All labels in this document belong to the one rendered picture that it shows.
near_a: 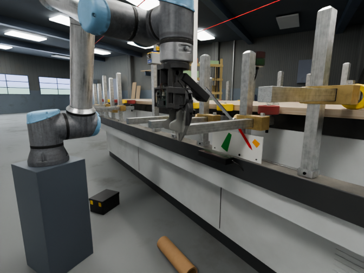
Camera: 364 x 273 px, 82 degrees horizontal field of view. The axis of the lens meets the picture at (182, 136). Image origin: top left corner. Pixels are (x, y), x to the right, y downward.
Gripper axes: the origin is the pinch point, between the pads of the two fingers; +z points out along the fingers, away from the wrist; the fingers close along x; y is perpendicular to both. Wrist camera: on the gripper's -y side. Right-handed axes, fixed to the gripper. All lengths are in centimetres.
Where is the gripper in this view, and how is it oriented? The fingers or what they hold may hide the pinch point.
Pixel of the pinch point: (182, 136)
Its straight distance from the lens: 61.3
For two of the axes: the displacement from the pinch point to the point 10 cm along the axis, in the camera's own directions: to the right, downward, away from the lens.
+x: 5.6, 1.6, -8.1
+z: -0.1, 9.8, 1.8
